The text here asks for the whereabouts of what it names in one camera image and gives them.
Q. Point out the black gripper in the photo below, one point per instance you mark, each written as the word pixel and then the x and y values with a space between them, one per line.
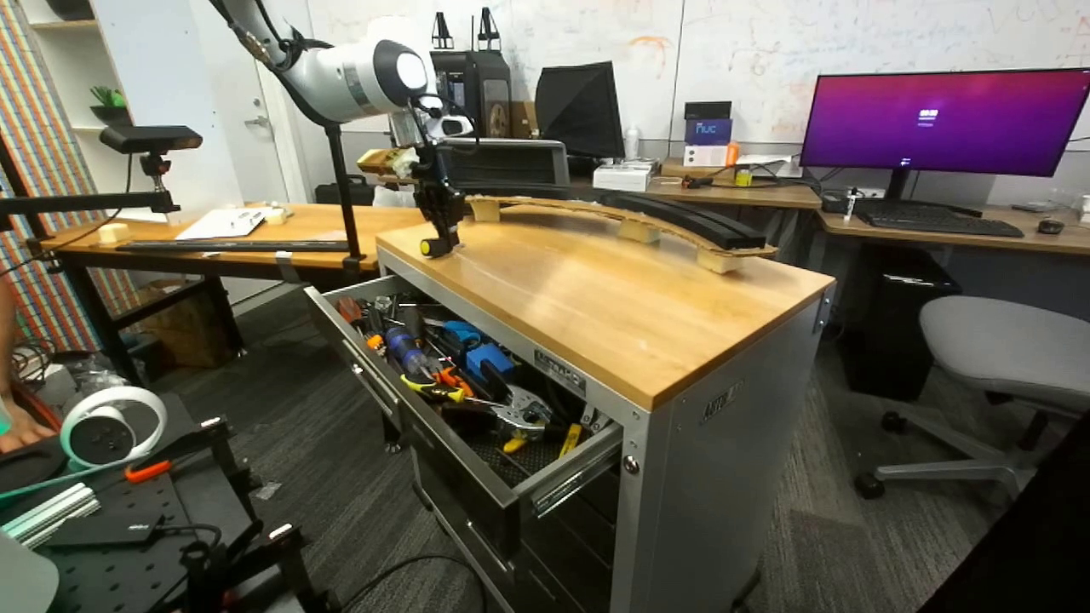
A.
pixel 441 188

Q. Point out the stubby black yellow screwdriver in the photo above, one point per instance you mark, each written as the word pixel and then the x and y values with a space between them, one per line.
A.
pixel 431 242

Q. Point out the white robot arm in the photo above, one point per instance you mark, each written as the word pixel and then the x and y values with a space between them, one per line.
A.
pixel 344 84

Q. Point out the grey metal cabinet drawer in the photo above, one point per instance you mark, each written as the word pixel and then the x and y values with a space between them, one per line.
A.
pixel 453 444

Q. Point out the grey framed black panel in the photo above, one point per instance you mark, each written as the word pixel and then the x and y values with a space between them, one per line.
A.
pixel 510 170

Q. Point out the long wooden workbench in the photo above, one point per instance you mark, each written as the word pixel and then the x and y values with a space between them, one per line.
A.
pixel 292 226

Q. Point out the black monitor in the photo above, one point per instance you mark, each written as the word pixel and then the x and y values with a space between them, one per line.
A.
pixel 581 107

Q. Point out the small white box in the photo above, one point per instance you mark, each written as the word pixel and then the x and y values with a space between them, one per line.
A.
pixel 619 175

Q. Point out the curved wooden track piece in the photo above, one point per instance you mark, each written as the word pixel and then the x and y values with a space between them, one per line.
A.
pixel 635 223

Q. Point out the grey tool cabinet wooden top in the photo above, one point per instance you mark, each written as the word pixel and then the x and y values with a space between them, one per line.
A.
pixel 635 309

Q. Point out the white papers stack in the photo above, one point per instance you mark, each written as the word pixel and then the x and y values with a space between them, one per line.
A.
pixel 225 223

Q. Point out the white door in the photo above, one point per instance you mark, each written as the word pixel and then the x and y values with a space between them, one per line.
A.
pixel 225 125

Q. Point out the blue white cardboard box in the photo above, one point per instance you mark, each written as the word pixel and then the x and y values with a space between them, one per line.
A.
pixel 706 132

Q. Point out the white tape roll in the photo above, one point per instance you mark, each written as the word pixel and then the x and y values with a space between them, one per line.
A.
pixel 110 428

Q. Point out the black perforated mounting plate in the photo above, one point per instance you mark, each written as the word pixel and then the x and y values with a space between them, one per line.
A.
pixel 124 557

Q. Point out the black computer tower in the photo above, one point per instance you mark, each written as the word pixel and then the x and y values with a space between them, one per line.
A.
pixel 897 324

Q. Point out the wooden office desk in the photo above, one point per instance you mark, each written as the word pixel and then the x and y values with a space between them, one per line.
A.
pixel 907 232

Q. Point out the silver aluminium extrusion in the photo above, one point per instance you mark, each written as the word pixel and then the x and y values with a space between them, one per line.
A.
pixel 52 511

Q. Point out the black computer keyboard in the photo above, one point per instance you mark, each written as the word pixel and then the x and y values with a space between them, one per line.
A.
pixel 929 219

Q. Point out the purple screen computer monitor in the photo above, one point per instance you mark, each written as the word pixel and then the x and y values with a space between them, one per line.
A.
pixel 942 122

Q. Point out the grey office chair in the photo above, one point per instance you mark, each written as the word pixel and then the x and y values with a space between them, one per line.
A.
pixel 1006 345

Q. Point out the black computer mouse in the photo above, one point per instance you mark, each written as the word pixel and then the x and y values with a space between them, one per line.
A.
pixel 1049 226

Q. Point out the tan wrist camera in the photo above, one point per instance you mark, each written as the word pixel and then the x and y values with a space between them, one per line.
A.
pixel 390 170

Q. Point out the black 3D printer enclosure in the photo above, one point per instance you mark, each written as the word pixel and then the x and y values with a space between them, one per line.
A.
pixel 489 89

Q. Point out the black depth camera bar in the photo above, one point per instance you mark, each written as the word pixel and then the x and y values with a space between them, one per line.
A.
pixel 149 138

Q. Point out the white wall shelf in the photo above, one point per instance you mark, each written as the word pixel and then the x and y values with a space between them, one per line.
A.
pixel 79 69

